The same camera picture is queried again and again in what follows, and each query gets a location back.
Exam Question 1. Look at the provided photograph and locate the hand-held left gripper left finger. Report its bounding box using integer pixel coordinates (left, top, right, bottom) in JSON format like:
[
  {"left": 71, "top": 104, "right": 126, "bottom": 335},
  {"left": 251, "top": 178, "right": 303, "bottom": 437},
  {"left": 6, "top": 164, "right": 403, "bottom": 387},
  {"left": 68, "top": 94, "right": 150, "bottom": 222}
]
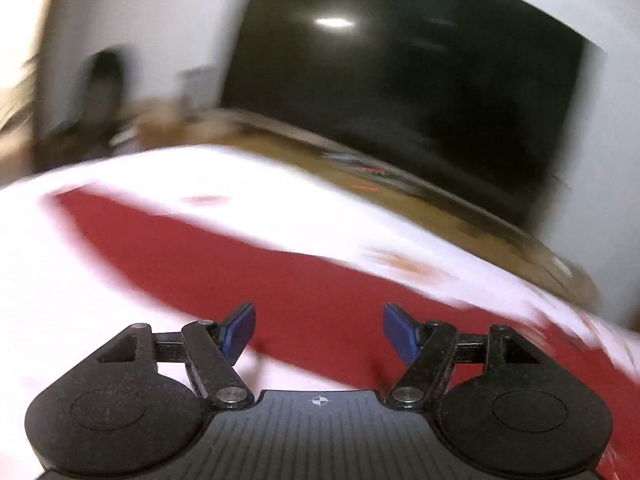
[{"left": 95, "top": 302, "right": 257, "bottom": 409}]

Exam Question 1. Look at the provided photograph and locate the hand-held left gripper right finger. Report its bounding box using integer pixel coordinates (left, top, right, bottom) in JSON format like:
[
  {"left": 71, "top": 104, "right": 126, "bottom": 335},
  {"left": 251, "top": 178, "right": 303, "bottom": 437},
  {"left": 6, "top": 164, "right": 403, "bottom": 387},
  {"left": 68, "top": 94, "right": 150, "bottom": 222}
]
[{"left": 382, "top": 302, "right": 546, "bottom": 411}]

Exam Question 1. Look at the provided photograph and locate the red small cloth garment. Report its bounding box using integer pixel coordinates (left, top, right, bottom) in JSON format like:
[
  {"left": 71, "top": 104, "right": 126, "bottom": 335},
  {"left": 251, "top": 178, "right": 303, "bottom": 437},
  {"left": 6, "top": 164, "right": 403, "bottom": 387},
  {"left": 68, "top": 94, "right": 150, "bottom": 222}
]
[{"left": 54, "top": 191, "right": 640, "bottom": 480}]

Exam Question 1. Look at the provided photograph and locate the pink floral bed sheet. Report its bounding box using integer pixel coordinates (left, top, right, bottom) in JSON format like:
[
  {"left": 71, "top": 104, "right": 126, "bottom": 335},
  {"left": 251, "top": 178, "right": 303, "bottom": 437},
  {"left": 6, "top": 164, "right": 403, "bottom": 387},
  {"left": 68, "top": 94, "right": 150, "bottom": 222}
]
[{"left": 0, "top": 144, "right": 640, "bottom": 480}]

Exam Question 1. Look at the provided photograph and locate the dark device with red light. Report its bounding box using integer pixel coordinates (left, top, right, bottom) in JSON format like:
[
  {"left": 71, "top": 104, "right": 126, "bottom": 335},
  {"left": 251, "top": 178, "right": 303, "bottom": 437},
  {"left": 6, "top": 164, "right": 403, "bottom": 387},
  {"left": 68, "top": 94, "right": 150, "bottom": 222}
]
[{"left": 321, "top": 149, "right": 402, "bottom": 194}]

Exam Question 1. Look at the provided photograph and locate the wooden television cabinet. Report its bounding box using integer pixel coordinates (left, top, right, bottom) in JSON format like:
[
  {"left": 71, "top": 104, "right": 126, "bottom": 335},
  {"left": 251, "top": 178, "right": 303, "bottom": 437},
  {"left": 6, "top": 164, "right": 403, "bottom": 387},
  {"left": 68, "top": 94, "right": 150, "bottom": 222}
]
[{"left": 112, "top": 105, "right": 603, "bottom": 322}]

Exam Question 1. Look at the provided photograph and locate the black television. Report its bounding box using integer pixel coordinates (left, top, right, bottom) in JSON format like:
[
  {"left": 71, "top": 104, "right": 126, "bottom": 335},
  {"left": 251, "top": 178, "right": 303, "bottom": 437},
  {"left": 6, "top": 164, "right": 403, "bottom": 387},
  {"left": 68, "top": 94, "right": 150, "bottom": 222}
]
[{"left": 217, "top": 0, "right": 590, "bottom": 235}]

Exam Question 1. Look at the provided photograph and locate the dark blurred object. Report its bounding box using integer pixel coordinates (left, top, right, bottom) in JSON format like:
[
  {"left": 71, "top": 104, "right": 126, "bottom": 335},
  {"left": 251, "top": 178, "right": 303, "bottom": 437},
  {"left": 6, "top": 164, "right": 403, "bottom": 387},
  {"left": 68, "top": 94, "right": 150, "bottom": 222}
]
[{"left": 75, "top": 46, "right": 132, "bottom": 147}]

